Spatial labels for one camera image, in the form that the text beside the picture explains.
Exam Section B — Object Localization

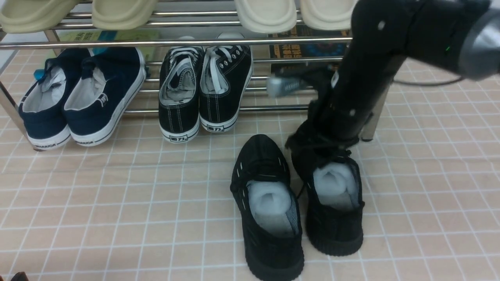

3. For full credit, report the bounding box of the black white sneaker left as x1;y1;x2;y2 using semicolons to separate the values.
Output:
158;46;205;143

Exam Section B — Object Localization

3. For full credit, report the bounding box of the silver metal shoe rack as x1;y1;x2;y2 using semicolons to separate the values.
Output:
1;11;388;142

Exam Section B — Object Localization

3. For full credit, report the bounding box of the black white sneaker right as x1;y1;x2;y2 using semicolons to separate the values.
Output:
199;45;254;133

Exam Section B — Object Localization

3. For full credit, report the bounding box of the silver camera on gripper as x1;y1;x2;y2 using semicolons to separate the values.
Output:
266;76;309;98

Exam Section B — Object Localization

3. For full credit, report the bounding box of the black knit shoe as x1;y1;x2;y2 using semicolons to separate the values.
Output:
286;121;365;256
230;135;305;281

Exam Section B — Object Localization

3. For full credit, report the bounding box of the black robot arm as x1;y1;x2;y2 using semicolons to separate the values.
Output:
268;0;499;149

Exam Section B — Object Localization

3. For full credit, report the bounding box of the black white sneaker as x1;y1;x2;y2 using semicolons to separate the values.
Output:
199;45;254;133
158;46;205;143

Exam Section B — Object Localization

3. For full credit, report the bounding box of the cream slipper far right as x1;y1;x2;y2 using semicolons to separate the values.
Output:
300;0;357;30

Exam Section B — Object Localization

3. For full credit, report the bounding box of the navy canvas sneaker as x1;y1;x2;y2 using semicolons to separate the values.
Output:
18;48;93;151
62;47;147;146

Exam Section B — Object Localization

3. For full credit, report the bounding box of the navy canvas sneaker left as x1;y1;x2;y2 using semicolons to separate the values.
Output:
18;48;93;151

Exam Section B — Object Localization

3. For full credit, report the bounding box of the cream slipper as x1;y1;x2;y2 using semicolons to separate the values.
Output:
300;0;357;30
234;0;298;34

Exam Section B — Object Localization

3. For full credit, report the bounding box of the beige slipper far left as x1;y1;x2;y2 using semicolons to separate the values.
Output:
0;0;80;34

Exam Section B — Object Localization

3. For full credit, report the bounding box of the beige slipper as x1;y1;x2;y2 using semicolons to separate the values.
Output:
92;0;158;30
0;0;80;34

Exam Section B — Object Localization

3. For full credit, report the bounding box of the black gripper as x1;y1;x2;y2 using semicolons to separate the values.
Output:
275;0;419;143

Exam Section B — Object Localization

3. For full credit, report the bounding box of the navy canvas sneaker right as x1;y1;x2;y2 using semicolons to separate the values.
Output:
62;47;147;146

